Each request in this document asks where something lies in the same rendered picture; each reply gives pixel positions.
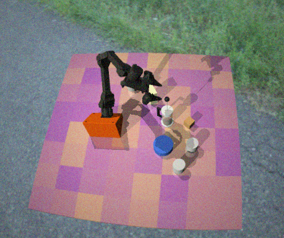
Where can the glass french press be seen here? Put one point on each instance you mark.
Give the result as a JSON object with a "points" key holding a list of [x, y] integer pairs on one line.
{"points": [[166, 114]]}

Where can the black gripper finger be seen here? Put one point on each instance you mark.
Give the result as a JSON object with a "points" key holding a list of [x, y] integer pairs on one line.
{"points": [[155, 98], [155, 83]]}

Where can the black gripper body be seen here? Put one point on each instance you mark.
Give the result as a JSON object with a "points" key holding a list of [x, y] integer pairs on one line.
{"points": [[148, 96]]}

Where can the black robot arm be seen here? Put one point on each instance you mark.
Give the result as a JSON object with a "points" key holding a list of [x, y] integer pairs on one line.
{"points": [[131, 74]]}

